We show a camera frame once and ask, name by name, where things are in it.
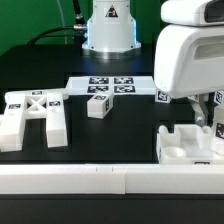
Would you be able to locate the small white tagged cube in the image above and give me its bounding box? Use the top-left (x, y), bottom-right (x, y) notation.
top-left (155, 90), bottom-right (172, 103)

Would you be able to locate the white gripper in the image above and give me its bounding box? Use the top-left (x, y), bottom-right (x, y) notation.
top-left (154, 25), bottom-right (224, 127)

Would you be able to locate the white chair seat part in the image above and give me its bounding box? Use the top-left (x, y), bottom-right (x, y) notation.
top-left (156, 124), bottom-right (224, 165)

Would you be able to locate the black cable on base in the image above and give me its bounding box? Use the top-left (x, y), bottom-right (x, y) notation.
top-left (27, 0), bottom-right (88, 46)

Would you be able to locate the white chair back part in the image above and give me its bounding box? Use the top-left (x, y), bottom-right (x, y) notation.
top-left (0, 88), bottom-right (69, 152)

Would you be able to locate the white tagged cube right edge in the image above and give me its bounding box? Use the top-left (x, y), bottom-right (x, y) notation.
top-left (214, 90), bottom-right (224, 105)

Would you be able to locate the white front rail wall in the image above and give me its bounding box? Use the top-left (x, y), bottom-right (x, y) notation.
top-left (0, 164), bottom-right (224, 194)

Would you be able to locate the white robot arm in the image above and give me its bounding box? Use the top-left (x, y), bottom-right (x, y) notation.
top-left (82, 0), bottom-right (224, 126)

